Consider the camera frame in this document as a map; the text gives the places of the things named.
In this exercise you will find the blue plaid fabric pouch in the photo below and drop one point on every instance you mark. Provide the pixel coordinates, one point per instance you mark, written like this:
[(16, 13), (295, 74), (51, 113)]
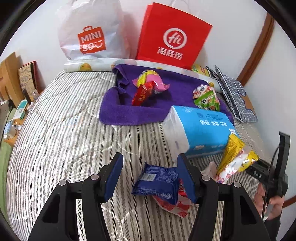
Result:
[(235, 96)]

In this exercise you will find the framed picture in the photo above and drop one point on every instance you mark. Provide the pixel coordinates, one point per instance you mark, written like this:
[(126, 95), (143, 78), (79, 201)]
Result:
[(28, 79)]

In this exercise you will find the blue tissue pack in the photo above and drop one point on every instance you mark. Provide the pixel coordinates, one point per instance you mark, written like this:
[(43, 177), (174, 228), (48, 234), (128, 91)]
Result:
[(196, 132)]

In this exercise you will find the purple towel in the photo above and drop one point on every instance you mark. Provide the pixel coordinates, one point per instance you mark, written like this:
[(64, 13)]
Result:
[(117, 109)]

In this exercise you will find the person's right hand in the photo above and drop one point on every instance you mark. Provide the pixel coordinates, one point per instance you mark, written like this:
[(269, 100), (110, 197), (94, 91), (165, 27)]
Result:
[(276, 201)]

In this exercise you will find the striped grey quilt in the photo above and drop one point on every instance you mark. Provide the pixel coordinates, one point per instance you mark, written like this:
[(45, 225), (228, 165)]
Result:
[(63, 138)]

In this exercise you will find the white Miniso plastic bag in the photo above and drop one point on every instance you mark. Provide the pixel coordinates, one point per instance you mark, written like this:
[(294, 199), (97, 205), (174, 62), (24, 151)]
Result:
[(92, 29)]

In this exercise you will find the yellow snack bag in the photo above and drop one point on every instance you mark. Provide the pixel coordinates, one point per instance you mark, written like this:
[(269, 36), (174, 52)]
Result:
[(200, 70)]

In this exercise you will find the pink small snack packet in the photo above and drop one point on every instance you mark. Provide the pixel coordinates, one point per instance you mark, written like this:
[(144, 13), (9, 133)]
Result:
[(211, 170)]

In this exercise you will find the cluttered wooden side table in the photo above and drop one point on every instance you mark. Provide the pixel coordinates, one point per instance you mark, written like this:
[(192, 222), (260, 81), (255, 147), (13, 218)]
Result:
[(11, 91)]

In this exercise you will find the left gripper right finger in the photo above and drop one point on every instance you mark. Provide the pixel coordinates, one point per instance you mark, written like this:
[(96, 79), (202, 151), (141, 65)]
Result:
[(241, 220)]

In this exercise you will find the red Haidilao paper bag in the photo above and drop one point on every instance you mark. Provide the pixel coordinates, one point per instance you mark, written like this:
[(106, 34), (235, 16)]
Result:
[(171, 36)]

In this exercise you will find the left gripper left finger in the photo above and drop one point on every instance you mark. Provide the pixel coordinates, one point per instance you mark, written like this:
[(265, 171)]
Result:
[(57, 219)]

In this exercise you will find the green white snack packet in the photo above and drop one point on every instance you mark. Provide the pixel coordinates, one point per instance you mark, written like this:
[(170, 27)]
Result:
[(204, 97)]

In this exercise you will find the yellow white snack packet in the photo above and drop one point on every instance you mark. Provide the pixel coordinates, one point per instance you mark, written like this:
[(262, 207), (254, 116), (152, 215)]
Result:
[(237, 158)]

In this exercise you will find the fruit print pillow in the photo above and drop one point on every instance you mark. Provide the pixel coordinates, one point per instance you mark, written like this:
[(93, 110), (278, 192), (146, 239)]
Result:
[(107, 64)]

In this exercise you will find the red white snack packet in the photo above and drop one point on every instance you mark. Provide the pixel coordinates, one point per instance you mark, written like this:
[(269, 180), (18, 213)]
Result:
[(181, 208)]

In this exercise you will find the brown door frame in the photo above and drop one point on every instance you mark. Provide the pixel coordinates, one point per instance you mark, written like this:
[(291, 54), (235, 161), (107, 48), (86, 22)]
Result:
[(258, 50)]

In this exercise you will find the pink yellow snack packet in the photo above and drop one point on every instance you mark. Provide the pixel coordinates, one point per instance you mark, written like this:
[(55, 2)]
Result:
[(151, 76)]

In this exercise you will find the blue snack packet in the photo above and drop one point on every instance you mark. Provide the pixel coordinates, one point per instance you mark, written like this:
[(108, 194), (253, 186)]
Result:
[(158, 181)]

